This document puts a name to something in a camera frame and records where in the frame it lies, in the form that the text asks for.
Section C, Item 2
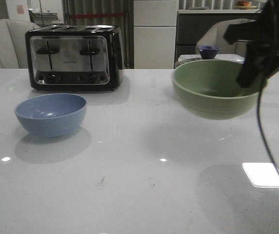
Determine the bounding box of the white armchair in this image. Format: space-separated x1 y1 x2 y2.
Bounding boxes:
0 19 39 69

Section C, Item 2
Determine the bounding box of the blue bowl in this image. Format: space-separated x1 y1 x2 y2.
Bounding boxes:
14 93 87 138

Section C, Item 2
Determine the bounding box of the white cabinet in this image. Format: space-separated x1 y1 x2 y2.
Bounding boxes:
133 0 179 69

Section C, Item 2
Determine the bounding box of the green bowl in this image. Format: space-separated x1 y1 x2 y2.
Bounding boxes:
172 59 262 120

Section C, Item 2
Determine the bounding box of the black cable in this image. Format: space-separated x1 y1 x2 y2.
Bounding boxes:
256 82 279 205

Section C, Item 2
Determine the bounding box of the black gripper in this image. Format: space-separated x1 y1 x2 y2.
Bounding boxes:
224 0 279 88

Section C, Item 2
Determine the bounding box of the fruit plate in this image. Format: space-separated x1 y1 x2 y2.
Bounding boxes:
235 0 257 10

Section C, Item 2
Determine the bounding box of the black chrome toaster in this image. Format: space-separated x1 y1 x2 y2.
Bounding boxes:
25 25 124 91

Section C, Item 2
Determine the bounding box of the grey upholstered chair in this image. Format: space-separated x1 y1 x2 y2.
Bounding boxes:
195 19 253 57

